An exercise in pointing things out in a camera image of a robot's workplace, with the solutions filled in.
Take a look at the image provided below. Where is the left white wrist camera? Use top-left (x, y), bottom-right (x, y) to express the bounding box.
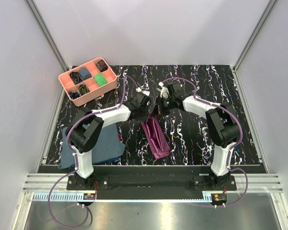
top-left (136, 88), bottom-right (150, 96)

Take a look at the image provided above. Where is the dark patterned rolled cloth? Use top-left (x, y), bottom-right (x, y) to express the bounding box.
top-left (96, 59), bottom-right (108, 72)

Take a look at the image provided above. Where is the grey-blue folded cloth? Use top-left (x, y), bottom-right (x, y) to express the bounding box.
top-left (58, 124), bottom-right (125, 169)

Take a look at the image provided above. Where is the purple satin napkin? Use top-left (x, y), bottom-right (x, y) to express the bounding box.
top-left (141, 115), bottom-right (170, 160)

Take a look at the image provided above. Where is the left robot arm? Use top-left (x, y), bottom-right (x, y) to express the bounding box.
top-left (66, 91), bottom-right (151, 190)

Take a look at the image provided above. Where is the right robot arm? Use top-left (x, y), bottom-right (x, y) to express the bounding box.
top-left (151, 82), bottom-right (243, 190)

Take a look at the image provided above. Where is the pink divided organizer tray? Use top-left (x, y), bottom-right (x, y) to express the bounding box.
top-left (58, 57), bottom-right (118, 107)

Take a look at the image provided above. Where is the green rolled cloth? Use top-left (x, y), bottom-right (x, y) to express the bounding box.
top-left (94, 73), bottom-right (108, 87)

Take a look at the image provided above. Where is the black patterned rolled cloth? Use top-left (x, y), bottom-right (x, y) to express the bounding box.
top-left (70, 71), bottom-right (81, 84)

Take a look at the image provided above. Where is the yellow-black patterned rolled cloth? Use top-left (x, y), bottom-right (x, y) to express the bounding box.
top-left (78, 84), bottom-right (90, 95)

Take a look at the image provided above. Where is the blue-black patterned rolled cloth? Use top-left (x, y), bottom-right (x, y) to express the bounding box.
top-left (68, 91), bottom-right (82, 100)

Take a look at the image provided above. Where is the blue rolled cloth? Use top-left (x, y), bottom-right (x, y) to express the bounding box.
top-left (78, 67), bottom-right (92, 80)

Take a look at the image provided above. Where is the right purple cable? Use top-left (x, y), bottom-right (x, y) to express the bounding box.
top-left (162, 77), bottom-right (249, 208)

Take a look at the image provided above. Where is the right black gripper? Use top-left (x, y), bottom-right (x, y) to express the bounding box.
top-left (150, 95), bottom-right (175, 118)

